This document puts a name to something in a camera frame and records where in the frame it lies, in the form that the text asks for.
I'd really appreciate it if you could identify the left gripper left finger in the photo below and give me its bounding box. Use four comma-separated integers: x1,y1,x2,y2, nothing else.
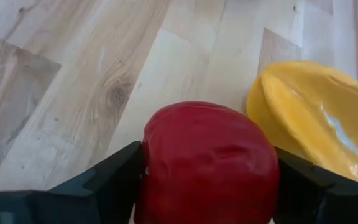
0,141,143,224

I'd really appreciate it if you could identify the yellow plastic starfruit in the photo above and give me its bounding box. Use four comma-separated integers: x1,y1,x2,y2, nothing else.
246,60,358,189

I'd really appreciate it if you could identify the red plastic fruit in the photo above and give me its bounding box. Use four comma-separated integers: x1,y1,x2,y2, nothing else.
134,101,281,224

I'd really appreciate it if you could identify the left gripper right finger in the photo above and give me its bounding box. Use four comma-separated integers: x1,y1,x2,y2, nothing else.
273,147,358,224

